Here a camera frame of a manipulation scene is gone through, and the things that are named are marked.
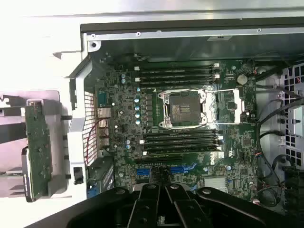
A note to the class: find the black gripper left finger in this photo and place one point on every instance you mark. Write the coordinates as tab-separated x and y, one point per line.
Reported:
145	206

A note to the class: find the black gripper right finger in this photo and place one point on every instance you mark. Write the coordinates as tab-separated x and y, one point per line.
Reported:
185	209

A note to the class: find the blue expansion slot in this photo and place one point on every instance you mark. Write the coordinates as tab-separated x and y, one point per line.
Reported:
142	171

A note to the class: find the silver chipset heatsink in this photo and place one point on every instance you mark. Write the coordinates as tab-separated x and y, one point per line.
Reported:
213	183

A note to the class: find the long black expansion slot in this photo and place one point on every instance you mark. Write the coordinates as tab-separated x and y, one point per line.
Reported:
159	159

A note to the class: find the black RAM slot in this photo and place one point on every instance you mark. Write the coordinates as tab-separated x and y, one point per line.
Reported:
175	71
180	145
175	77
180	140
175	83
175	66
180	134

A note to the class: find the green motherboard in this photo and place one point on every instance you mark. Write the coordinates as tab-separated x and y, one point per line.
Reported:
123	114

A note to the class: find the CPU socket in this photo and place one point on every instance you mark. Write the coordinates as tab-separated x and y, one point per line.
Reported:
185	109

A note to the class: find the grey parts rack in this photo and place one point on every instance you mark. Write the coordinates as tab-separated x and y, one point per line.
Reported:
57	133

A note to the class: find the metal socket cover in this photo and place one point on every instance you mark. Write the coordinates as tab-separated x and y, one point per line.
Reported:
238	104

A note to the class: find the silver coin battery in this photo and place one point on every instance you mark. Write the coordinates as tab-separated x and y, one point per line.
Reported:
242	79

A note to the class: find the perforated metal disk bay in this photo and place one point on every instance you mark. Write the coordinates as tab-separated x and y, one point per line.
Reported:
297	118

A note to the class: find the open grey PC case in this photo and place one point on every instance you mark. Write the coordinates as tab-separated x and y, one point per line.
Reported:
190	50

